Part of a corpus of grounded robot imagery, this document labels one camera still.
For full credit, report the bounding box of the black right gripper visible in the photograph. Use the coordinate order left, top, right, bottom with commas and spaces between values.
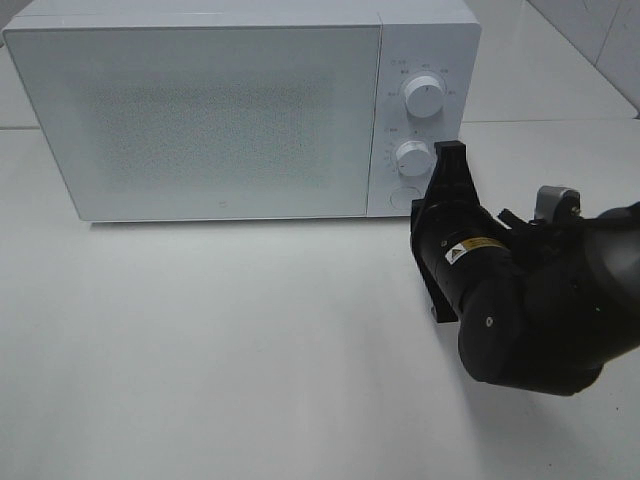
410, 140, 500, 323

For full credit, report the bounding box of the white timer knob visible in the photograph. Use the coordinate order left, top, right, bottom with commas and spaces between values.
395, 140, 435, 177

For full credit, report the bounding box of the white microwave door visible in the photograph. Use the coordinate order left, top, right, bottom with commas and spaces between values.
6, 26, 380, 222

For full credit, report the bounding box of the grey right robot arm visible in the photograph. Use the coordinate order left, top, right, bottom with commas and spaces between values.
410, 141, 639, 396

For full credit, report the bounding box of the round door release button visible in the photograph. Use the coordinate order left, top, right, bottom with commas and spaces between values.
389, 187, 423, 214

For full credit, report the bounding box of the white power knob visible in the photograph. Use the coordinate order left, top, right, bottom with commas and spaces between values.
401, 72, 445, 119

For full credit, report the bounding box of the white microwave oven body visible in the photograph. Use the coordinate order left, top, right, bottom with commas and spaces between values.
2, 1, 481, 218

